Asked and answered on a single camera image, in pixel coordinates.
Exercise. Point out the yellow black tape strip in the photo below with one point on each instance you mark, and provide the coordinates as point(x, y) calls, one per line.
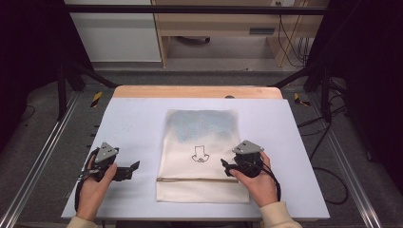
point(96, 99)
point(299, 99)

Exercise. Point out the light wooden desk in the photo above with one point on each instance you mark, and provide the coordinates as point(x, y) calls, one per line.
point(218, 23)

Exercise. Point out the white foam mat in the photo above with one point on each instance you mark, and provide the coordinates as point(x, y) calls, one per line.
point(133, 126)

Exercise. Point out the black metal frame stand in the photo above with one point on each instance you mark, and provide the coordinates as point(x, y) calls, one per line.
point(62, 95)
point(325, 95)

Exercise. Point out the person's left hand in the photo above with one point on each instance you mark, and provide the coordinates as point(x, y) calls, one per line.
point(93, 190)

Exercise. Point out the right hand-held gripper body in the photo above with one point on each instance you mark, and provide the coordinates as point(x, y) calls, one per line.
point(247, 158)

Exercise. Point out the dark curtain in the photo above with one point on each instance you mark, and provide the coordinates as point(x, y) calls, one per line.
point(370, 79)
point(28, 57)

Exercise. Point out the aluminium floor rail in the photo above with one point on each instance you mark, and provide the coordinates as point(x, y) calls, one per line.
point(345, 158)
point(38, 158)

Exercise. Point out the white cabinet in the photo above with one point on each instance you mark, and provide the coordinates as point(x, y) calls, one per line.
point(117, 34)

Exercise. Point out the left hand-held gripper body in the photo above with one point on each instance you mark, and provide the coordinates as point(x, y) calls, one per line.
point(106, 152)

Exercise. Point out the black horizontal frame bar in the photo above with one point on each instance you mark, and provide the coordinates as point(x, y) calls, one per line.
point(190, 9)

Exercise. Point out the cream mesh zipper bag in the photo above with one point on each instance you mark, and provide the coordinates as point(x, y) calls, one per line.
point(201, 158)

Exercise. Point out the person's right hand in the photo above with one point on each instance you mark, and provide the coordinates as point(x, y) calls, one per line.
point(259, 186)

